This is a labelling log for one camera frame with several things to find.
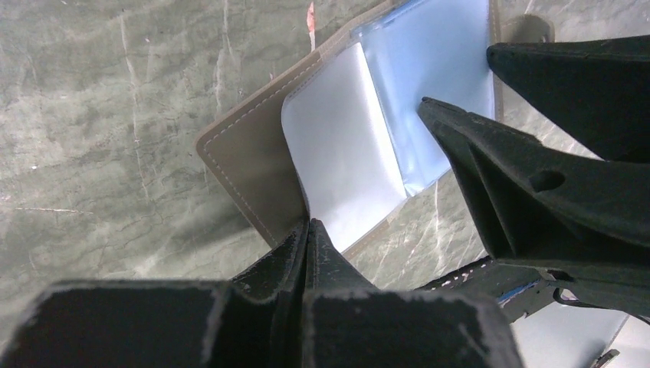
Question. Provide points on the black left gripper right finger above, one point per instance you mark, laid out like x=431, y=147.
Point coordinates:
x=350, y=323

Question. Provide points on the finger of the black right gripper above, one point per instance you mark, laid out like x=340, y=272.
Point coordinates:
x=595, y=91
x=582, y=223

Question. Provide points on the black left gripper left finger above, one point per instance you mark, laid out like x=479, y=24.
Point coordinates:
x=247, y=321

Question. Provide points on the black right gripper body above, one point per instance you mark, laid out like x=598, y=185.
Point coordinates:
x=521, y=291

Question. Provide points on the grey leather card holder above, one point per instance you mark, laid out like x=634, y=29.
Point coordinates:
x=337, y=136

